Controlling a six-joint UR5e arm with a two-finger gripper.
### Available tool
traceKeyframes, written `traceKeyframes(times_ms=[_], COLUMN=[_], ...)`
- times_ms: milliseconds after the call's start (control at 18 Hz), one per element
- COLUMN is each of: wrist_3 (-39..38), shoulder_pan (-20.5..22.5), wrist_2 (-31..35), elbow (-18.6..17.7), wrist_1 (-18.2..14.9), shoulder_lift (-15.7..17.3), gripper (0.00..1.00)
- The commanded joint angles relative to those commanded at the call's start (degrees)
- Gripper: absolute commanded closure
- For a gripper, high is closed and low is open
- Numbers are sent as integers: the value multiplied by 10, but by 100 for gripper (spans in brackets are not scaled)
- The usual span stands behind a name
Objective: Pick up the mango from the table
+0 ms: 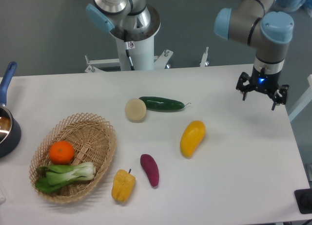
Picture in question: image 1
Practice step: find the orange tangerine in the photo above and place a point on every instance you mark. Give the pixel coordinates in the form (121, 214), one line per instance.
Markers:
(61, 153)

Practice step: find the white frame at right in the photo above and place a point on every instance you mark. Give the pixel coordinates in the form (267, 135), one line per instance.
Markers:
(302, 102)

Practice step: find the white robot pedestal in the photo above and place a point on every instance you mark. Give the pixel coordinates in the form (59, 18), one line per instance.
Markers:
(132, 55)

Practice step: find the woven wicker basket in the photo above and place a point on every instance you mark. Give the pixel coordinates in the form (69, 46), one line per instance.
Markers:
(93, 139)

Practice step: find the green cucumber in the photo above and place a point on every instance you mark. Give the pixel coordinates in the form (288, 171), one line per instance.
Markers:
(161, 104)

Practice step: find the green bok choy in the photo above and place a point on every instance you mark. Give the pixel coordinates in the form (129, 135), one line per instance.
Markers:
(57, 176)

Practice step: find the cream round bun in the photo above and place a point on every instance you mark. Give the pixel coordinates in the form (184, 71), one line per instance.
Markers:
(135, 110)

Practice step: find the blue handled saucepan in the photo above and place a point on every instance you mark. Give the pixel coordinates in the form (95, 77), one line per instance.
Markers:
(10, 131)

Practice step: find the yellow mango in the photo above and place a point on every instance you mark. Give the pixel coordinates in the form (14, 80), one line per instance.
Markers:
(192, 137)

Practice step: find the purple sweet potato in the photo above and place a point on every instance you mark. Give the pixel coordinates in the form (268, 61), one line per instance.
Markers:
(150, 167)

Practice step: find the yellow bell pepper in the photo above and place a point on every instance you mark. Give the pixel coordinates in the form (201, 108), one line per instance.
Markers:
(123, 185)

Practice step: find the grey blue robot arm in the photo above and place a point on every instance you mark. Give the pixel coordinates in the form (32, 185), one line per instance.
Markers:
(134, 24)

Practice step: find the black device at table edge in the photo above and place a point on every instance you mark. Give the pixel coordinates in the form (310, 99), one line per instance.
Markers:
(304, 200)

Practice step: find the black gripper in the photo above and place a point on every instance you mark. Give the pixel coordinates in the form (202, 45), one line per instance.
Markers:
(263, 83)

